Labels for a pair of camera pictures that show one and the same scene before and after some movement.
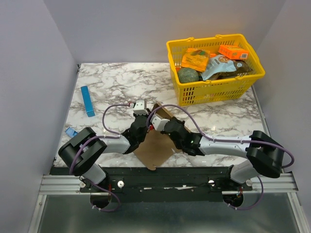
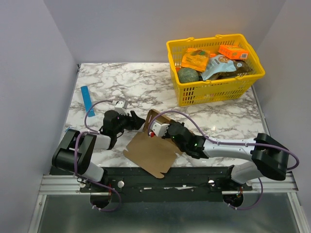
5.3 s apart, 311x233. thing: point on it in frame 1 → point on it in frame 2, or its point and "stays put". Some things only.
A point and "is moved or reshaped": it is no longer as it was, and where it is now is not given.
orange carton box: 233,52 stays put
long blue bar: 87,100 stays put
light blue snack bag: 218,63 stays put
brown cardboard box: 157,145 is moved or reshaped
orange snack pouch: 196,58 stays put
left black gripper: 136,116 → 135,122
